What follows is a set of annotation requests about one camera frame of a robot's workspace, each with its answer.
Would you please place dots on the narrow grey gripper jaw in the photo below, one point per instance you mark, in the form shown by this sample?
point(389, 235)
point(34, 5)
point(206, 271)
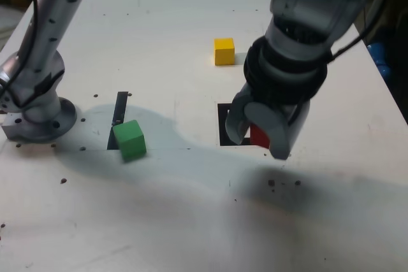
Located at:
point(237, 116)

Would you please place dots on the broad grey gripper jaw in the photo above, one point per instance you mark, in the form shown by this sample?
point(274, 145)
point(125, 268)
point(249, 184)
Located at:
point(280, 132)

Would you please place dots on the red cube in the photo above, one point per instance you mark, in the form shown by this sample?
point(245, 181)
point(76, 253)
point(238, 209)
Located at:
point(259, 136)

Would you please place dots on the yellow cube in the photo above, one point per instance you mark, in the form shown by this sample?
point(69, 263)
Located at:
point(224, 52)

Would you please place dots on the green cube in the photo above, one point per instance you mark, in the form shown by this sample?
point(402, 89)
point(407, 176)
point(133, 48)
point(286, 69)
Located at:
point(130, 143)

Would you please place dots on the black tape square outline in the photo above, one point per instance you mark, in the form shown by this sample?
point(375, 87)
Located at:
point(223, 133)

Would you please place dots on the black tape strip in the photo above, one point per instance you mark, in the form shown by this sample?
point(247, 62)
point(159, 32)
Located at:
point(121, 106)

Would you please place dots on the blue plastic object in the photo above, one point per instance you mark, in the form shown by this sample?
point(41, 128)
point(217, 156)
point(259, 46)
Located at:
point(377, 57)

